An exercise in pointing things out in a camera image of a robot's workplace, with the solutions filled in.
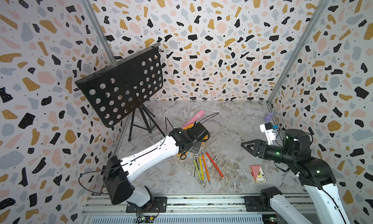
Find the yellow hex key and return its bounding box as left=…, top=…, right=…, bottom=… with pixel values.
left=196, top=155, right=204, bottom=181

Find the green hex key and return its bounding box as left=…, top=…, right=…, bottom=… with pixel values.
left=193, top=156, right=202, bottom=180

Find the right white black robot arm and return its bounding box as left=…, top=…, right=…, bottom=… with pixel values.
left=241, top=129, right=349, bottom=224

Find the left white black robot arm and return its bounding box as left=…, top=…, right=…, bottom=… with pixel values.
left=103, top=122, right=210, bottom=210

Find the yellow plastic storage box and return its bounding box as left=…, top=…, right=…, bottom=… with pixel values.
left=175, top=122, right=210, bottom=160

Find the red hex key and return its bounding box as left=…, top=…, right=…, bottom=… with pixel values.
left=202, top=148, right=226, bottom=181

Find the red pink card box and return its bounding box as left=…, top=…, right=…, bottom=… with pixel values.
left=250, top=165, right=267, bottom=183

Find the orange hex key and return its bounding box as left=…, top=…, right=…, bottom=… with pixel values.
left=201, top=154, right=211, bottom=185

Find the pink cylindrical flashlight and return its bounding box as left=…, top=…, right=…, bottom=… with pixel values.
left=183, top=110, right=205, bottom=128

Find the small purple toy figure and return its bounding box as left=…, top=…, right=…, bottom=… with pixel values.
left=264, top=112, right=274, bottom=123

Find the black perforated music stand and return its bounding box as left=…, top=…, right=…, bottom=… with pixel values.
left=75, top=43, right=164, bottom=132

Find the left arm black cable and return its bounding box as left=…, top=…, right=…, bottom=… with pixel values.
left=78, top=112, right=220, bottom=195

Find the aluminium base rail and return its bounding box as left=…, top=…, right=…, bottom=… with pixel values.
left=81, top=193, right=293, bottom=224

